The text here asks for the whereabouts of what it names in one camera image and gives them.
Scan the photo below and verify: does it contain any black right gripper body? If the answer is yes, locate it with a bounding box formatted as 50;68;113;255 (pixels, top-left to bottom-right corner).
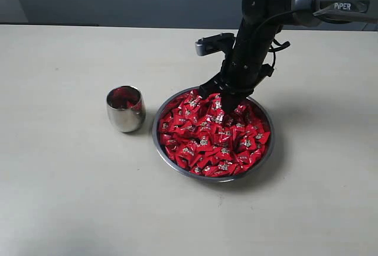
219;22;281;93

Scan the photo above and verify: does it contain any round stainless steel bowl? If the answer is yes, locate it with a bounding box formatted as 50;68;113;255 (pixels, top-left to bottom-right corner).
152;85;276;183

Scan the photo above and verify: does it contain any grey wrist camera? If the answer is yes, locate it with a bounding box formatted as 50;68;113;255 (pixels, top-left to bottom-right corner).
195;33;236;56

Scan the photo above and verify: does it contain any red wrapped candy pile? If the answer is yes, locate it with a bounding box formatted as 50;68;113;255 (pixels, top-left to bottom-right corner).
158;88;271;177

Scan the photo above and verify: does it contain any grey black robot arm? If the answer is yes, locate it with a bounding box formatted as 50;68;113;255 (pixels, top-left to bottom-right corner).
195;0;377;113

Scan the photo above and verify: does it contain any steel cup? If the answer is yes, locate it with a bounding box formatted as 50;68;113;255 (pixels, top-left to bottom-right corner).
106;85;146;133

